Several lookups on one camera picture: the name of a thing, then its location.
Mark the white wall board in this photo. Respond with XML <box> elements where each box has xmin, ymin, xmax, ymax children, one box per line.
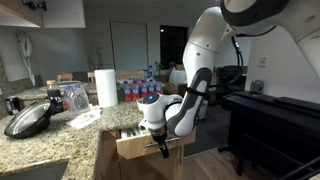
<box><xmin>109</xmin><ymin>20</ymin><xmax>150</xmax><ymax>72</ymax></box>

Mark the black round glass lid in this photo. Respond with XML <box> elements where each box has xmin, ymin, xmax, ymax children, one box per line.
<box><xmin>3</xmin><ymin>99</ymin><xmax>56</xmax><ymax>140</ymax></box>

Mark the brown wooden furniture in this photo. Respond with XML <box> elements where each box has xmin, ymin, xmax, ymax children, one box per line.
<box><xmin>163</xmin><ymin>82</ymin><xmax>188</xmax><ymax>96</ymax></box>

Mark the small grey metal object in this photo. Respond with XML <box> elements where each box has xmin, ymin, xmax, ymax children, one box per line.
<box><xmin>249</xmin><ymin>79</ymin><xmax>265</xmax><ymax>95</ymax></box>

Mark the dark potted plant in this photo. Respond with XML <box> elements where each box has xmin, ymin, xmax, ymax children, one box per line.
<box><xmin>153</xmin><ymin>60</ymin><xmax>168</xmax><ymax>77</ymax></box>

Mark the black office chair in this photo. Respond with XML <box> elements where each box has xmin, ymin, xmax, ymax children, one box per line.
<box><xmin>215</xmin><ymin>64</ymin><xmax>249</xmax><ymax>103</ymax></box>

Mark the white crumpled paper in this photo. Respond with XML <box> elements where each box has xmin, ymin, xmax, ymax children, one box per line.
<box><xmin>65</xmin><ymin>105</ymin><xmax>103</xmax><ymax>130</ymax></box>

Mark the wooden drawer with metal handle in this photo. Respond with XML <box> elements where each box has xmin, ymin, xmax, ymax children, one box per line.
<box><xmin>115</xmin><ymin>125</ymin><xmax>197</xmax><ymax>160</ymax></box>

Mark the dark jar with tan lid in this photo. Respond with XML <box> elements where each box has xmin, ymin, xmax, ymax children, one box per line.
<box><xmin>45</xmin><ymin>79</ymin><xmax>65</xmax><ymax>114</ymax></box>

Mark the water bottle with blue cap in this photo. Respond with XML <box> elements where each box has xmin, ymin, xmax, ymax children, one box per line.
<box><xmin>147</xmin><ymin>64</ymin><xmax>155</xmax><ymax>81</ymax></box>

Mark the black piano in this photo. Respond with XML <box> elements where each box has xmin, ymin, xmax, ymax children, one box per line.
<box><xmin>221</xmin><ymin>90</ymin><xmax>320</xmax><ymax>180</ymax></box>

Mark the clear plastic package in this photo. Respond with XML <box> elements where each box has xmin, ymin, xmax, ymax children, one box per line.
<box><xmin>63</xmin><ymin>83</ymin><xmax>92</xmax><ymax>116</ymax></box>

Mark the granite top kitchen counter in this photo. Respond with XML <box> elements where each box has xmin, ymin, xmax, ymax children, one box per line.
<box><xmin>0</xmin><ymin>78</ymin><xmax>198</xmax><ymax>180</ymax></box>

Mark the white paper towel roll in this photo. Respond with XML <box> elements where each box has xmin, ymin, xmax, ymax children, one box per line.
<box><xmin>94</xmin><ymin>68</ymin><xmax>119</xmax><ymax>109</ymax></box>

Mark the white wall switch plate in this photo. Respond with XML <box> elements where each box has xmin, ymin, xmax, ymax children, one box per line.
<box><xmin>258</xmin><ymin>55</ymin><xmax>268</xmax><ymax>68</ymax></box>

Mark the Fiji water bottle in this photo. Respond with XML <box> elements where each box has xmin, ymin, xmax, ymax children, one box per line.
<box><xmin>147</xmin><ymin>79</ymin><xmax>156</xmax><ymax>96</ymax></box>
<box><xmin>139</xmin><ymin>79</ymin><xmax>148</xmax><ymax>99</ymax></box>
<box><xmin>123</xmin><ymin>80</ymin><xmax>132</xmax><ymax>102</ymax></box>
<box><xmin>131</xmin><ymin>79</ymin><xmax>140</xmax><ymax>101</ymax></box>
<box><xmin>154</xmin><ymin>78</ymin><xmax>164</xmax><ymax>95</ymax></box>

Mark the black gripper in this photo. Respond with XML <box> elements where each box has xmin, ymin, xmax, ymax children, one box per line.
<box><xmin>149</xmin><ymin>126</ymin><xmax>171</xmax><ymax>159</ymax></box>

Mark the black clamp device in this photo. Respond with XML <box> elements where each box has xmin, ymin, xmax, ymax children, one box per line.
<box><xmin>21</xmin><ymin>0</ymin><xmax>48</xmax><ymax>12</ymax></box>

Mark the white cutlery tray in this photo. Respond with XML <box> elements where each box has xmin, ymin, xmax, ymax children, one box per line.
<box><xmin>119</xmin><ymin>126</ymin><xmax>151</xmax><ymax>139</ymax></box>

